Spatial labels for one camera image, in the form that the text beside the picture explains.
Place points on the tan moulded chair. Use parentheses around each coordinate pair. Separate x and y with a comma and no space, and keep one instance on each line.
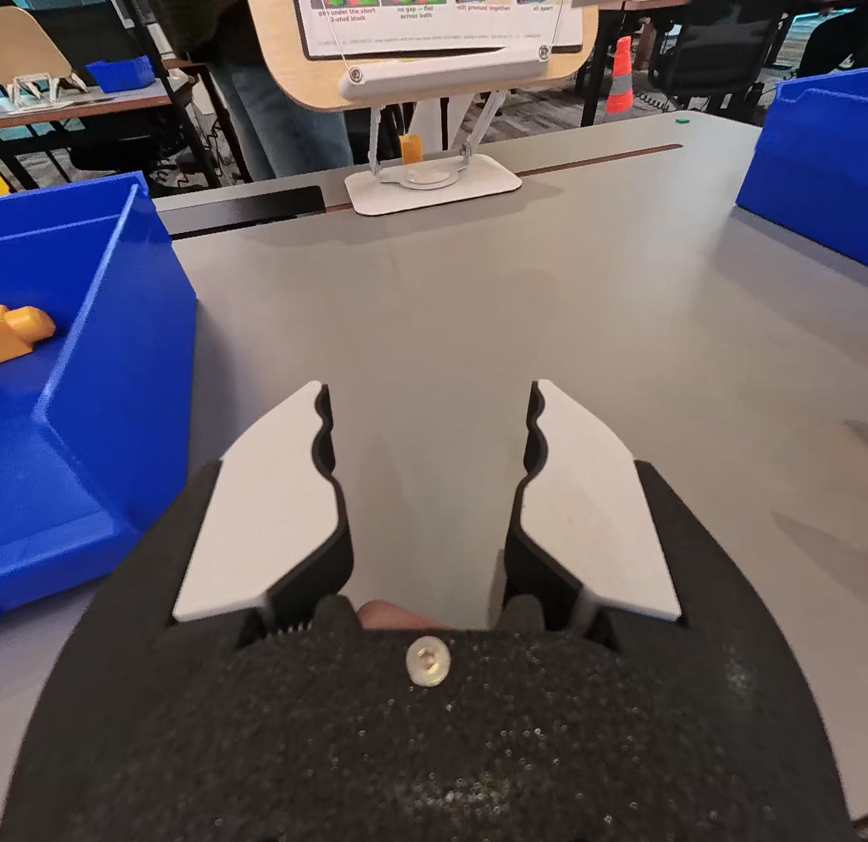
(27,49)

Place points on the orange traffic cone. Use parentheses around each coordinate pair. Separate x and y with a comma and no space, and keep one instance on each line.
(620,82)

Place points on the blue plastic bin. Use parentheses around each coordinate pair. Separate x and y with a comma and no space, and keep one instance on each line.
(814,177)
(122,367)

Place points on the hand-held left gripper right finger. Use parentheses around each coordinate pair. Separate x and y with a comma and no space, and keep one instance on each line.
(597,517)

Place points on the wooden clipboard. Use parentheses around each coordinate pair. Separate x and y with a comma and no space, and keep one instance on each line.
(271,55)

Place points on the small blue tray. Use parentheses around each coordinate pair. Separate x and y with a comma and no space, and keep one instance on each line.
(122,74)

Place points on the pile of colourful toy blocks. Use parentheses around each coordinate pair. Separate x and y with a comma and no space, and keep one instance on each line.
(25,333)

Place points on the black office chair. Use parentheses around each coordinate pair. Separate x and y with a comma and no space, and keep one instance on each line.
(726,35)

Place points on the printed instruction sheet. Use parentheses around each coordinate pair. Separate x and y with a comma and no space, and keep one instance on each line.
(434,15)

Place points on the small orange cube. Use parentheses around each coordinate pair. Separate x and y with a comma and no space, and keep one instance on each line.
(411,149)

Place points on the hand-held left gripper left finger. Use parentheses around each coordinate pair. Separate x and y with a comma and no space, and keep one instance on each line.
(265,517)

